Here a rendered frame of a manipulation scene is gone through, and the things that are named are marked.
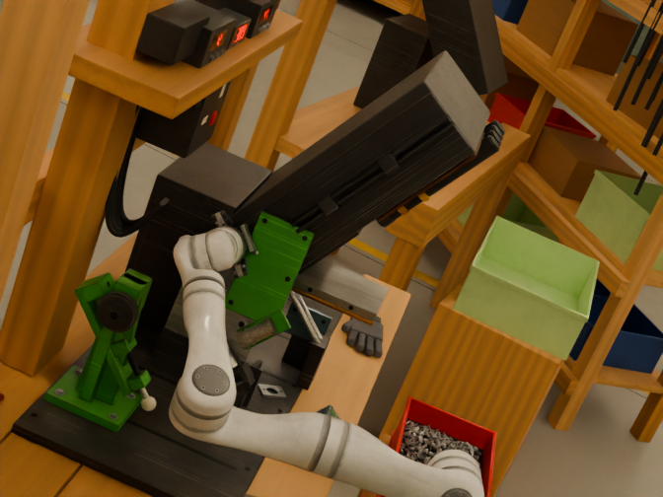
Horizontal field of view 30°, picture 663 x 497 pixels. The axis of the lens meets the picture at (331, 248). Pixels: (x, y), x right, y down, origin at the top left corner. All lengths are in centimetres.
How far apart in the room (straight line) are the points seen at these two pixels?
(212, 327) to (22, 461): 45
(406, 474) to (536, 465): 289
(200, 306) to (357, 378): 87
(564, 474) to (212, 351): 305
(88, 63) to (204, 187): 56
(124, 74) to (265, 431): 63
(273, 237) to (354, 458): 68
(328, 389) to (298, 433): 80
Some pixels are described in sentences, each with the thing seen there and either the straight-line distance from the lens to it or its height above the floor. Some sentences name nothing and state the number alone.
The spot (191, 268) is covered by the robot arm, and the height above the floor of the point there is 129.
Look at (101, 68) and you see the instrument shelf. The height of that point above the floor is 153.
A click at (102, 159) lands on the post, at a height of 135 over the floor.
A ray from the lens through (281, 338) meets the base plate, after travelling 285.
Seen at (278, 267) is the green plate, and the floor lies 119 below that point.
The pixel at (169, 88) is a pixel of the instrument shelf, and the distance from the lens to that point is 209.
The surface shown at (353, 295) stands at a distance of 262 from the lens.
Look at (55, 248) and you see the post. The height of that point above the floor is 115.
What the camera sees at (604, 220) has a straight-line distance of 512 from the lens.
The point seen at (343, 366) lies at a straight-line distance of 284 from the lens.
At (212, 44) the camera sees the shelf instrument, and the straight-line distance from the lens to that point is 227.
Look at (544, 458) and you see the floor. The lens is 489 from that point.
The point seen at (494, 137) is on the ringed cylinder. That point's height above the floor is 153.
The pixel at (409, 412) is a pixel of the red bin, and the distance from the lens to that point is 280.
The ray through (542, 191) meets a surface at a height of 71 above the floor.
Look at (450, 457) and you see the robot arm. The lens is 200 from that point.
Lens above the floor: 216
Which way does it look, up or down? 22 degrees down
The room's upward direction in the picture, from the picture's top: 22 degrees clockwise
